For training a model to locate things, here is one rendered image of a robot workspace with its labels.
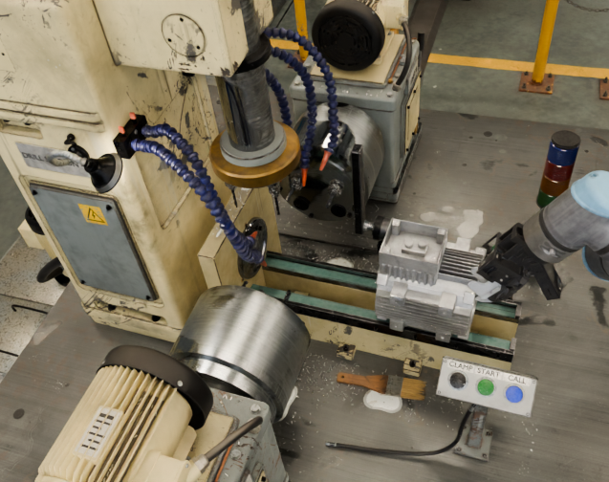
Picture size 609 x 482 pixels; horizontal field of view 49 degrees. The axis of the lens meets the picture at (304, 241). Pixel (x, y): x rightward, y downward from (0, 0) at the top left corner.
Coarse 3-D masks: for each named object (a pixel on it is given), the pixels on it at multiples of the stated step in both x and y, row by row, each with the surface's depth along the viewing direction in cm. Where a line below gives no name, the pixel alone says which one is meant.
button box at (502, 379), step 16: (448, 368) 123; (464, 368) 122; (480, 368) 121; (496, 368) 122; (448, 384) 122; (496, 384) 120; (512, 384) 119; (528, 384) 118; (464, 400) 121; (480, 400) 120; (496, 400) 120; (528, 400) 118; (528, 416) 118
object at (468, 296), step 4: (476, 248) 139; (480, 248) 140; (476, 252) 139; (480, 252) 139; (484, 252) 139; (380, 276) 137; (384, 276) 137; (388, 276) 138; (380, 280) 137; (384, 280) 137; (380, 284) 137; (384, 284) 137; (468, 292) 132; (472, 292) 133; (464, 296) 132; (468, 296) 132; (472, 296) 131; (464, 300) 132; (468, 300) 132; (472, 300) 131; (468, 304) 132; (472, 304) 131; (468, 332) 140; (460, 336) 141
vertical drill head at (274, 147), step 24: (240, 0) 104; (264, 72) 117; (240, 96) 117; (264, 96) 119; (240, 120) 121; (264, 120) 122; (216, 144) 132; (240, 144) 125; (264, 144) 126; (288, 144) 130; (216, 168) 128; (240, 168) 126; (264, 168) 126; (288, 168) 127
